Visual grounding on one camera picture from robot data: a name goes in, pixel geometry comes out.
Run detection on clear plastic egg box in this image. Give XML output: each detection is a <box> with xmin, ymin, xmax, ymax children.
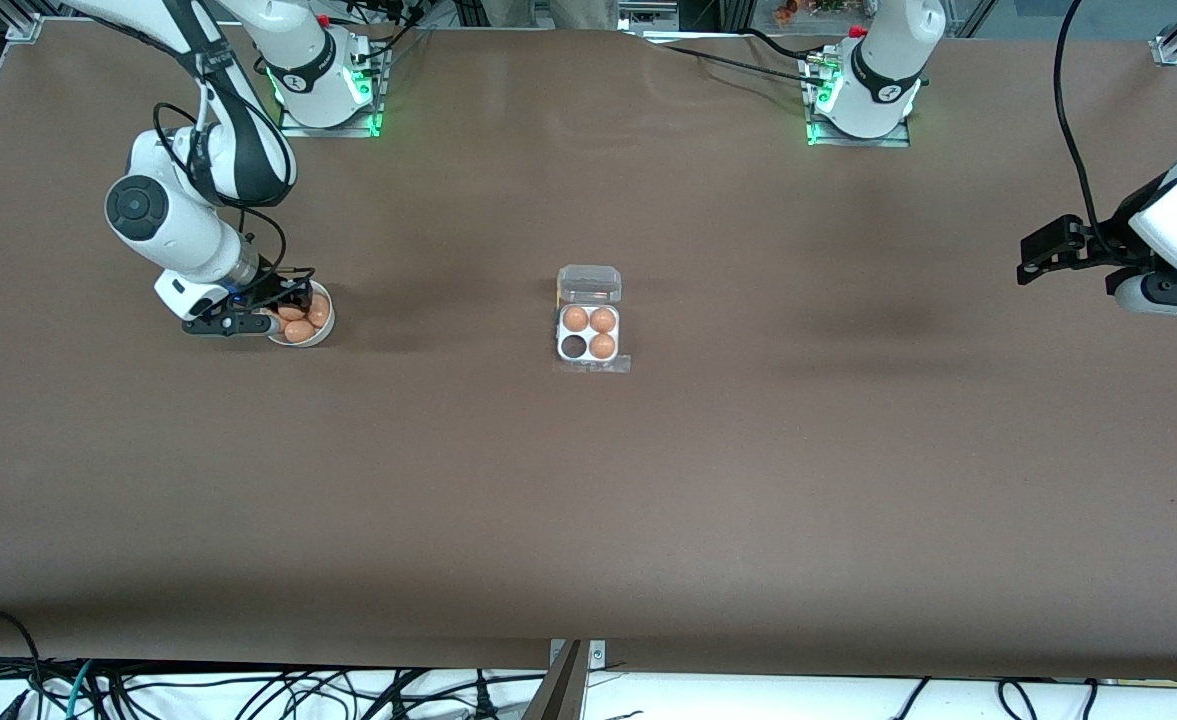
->
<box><xmin>552</xmin><ymin>264</ymin><xmax>633</xmax><ymax>377</ymax></box>

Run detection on white round bowl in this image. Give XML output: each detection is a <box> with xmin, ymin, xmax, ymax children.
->
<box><xmin>266</xmin><ymin>280</ymin><xmax>336</xmax><ymax>348</ymax></box>

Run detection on beige trousers of person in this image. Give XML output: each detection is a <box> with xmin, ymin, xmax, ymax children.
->
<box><xmin>483</xmin><ymin>0</ymin><xmax>621</xmax><ymax>31</ymax></box>

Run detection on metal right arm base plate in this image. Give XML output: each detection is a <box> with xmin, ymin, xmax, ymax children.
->
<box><xmin>276</xmin><ymin>40</ymin><xmax>385</xmax><ymax>139</ymax></box>

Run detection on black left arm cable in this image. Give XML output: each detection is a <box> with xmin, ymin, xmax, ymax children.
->
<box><xmin>1052</xmin><ymin>0</ymin><xmax>1124</xmax><ymax>256</ymax></box>

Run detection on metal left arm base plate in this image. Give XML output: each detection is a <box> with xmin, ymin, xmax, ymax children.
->
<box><xmin>804</xmin><ymin>55</ymin><xmax>912</xmax><ymax>149</ymax></box>

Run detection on black base cable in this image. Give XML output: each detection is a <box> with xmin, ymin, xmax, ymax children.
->
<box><xmin>660</xmin><ymin>42</ymin><xmax>829</xmax><ymax>86</ymax></box>
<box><xmin>743</xmin><ymin>27</ymin><xmax>824</xmax><ymax>63</ymax></box>

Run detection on teal cable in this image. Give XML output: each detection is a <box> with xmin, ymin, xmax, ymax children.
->
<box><xmin>63</xmin><ymin>658</ymin><xmax>97</xmax><ymax>720</ymax></box>

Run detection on small metal bracket plate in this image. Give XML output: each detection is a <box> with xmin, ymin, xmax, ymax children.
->
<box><xmin>548</xmin><ymin>640</ymin><xmax>607</xmax><ymax>669</ymax></box>

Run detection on dark metal post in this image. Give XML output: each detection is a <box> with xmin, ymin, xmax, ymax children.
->
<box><xmin>523</xmin><ymin>640</ymin><xmax>589</xmax><ymax>720</ymax></box>

